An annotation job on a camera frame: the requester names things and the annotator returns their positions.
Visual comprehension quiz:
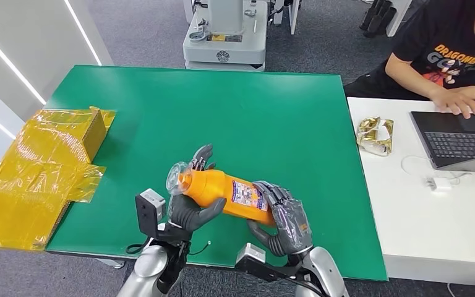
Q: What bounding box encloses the black chair base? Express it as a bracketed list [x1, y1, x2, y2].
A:
[359, 0, 397, 39]

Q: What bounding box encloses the orange detergent bottle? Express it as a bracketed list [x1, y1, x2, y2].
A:
[165, 161, 277, 228]

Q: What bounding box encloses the person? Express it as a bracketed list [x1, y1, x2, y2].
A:
[343, 0, 475, 119]

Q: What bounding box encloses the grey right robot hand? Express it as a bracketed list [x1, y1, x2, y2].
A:
[247, 180, 314, 258]

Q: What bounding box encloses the person's hand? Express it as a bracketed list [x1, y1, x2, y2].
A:
[430, 88, 475, 119]

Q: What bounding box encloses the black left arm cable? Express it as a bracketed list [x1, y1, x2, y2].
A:
[126, 241, 152, 255]

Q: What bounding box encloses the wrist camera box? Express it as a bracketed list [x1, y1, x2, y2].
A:
[236, 243, 304, 283]
[135, 188, 168, 239]

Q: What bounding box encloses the crumpled gold wrapper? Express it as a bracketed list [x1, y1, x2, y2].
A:
[356, 116, 395, 157]

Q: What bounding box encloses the white furniture leg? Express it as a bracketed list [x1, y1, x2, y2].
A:
[272, 0, 302, 36]

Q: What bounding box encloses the thin white cable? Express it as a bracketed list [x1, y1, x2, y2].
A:
[400, 155, 472, 185]

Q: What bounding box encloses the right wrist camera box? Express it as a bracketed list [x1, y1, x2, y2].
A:
[236, 243, 304, 283]

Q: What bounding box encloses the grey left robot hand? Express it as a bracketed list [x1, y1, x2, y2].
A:
[168, 144, 227, 243]

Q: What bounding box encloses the white charger adapter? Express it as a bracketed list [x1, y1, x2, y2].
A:
[426, 177, 453, 192]

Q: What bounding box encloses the dark grey laptop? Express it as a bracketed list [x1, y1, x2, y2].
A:
[410, 110, 475, 173]

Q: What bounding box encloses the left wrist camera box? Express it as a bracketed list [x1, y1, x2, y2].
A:
[135, 188, 168, 239]

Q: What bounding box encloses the yellow film-wrapped cardboard box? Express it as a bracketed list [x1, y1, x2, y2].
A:
[0, 106, 117, 252]

